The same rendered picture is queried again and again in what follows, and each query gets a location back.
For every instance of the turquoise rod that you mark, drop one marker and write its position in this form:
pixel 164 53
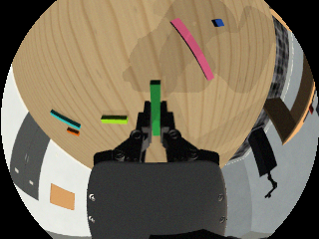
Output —
pixel 65 120

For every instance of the orange rod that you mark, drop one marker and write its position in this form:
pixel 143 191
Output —
pixel 73 131

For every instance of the pink rod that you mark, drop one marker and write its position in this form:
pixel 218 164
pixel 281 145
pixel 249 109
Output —
pixel 195 49

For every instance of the small blue cube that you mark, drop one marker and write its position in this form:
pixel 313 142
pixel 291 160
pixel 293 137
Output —
pixel 217 22

